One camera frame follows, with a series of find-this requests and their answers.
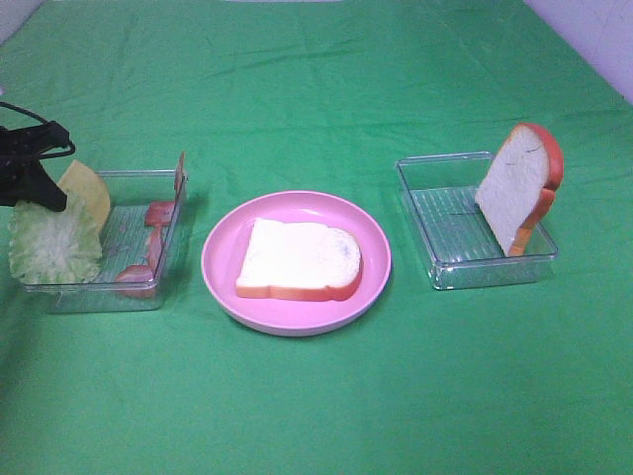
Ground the clear left plastic container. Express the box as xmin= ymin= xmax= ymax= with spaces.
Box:
xmin=22 ymin=169 xmax=192 ymax=314

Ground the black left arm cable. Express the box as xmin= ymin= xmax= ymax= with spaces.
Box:
xmin=0 ymin=101 xmax=78 ymax=160

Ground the clear plastic container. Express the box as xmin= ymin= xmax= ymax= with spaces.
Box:
xmin=395 ymin=151 xmax=558 ymax=290
xmin=22 ymin=169 xmax=192 ymax=314

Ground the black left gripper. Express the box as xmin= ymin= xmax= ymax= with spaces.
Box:
xmin=1 ymin=121 xmax=69 ymax=212

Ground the green lettuce leaf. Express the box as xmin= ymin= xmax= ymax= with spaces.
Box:
xmin=8 ymin=192 xmax=102 ymax=285

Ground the clear right plastic container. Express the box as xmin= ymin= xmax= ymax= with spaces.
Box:
xmin=395 ymin=151 xmax=558 ymax=290

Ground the bread slice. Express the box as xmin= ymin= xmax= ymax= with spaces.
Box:
xmin=235 ymin=218 xmax=363 ymax=302
xmin=475 ymin=123 xmax=564 ymax=257

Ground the yellow cheese slice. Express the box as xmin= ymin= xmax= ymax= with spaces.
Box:
xmin=57 ymin=159 xmax=111 ymax=232

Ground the bacon strip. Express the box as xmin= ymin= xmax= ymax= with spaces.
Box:
xmin=144 ymin=151 xmax=187 ymax=227
xmin=116 ymin=226 xmax=163 ymax=299

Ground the pink round plate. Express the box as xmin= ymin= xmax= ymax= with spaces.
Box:
xmin=201 ymin=190 xmax=392 ymax=336

